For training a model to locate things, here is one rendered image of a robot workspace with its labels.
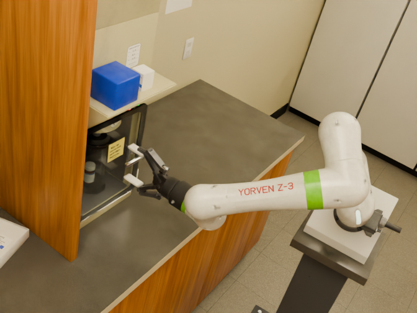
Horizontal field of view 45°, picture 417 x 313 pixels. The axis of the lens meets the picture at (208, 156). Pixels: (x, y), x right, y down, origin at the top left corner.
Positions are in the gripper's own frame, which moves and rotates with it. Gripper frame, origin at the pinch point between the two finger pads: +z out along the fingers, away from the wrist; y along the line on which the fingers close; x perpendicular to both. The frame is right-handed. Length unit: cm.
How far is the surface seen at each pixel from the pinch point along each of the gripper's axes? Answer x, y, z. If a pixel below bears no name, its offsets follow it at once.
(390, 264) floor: -173, -121, -95
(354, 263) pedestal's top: -46, -26, -79
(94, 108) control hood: 21.0, 30.9, -0.5
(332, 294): -47, -48, -78
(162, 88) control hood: -4.4, 31.1, -5.1
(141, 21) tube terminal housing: -3, 50, 6
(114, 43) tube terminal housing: 8.2, 45.2, 5.6
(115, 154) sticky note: 3.7, 3.0, 4.0
